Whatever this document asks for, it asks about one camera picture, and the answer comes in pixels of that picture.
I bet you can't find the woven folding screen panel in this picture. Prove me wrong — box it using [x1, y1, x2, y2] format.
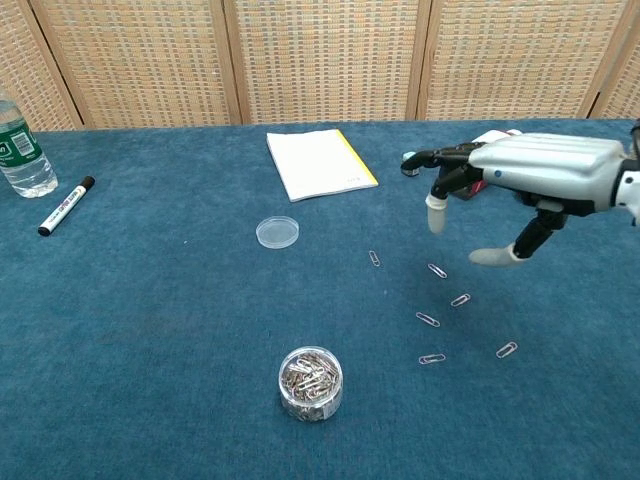
[592, 9, 640, 121]
[222, 0, 432, 125]
[28, 0, 244, 129]
[0, 0, 85, 132]
[417, 0, 634, 121]

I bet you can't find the clear jar of paperclips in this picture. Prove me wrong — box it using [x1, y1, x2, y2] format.
[278, 346, 345, 423]

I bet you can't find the white notepad yellow spine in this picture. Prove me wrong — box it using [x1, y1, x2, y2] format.
[265, 128, 380, 203]

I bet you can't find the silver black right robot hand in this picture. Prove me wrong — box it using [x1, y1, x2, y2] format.
[400, 131, 627, 268]

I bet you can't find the clear round plastic lid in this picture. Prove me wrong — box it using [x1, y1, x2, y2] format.
[255, 215, 302, 248]

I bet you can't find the clear plastic water bottle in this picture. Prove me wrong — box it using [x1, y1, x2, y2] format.
[0, 89, 60, 199]

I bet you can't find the white black marker pen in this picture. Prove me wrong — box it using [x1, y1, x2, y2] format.
[37, 175, 96, 237]

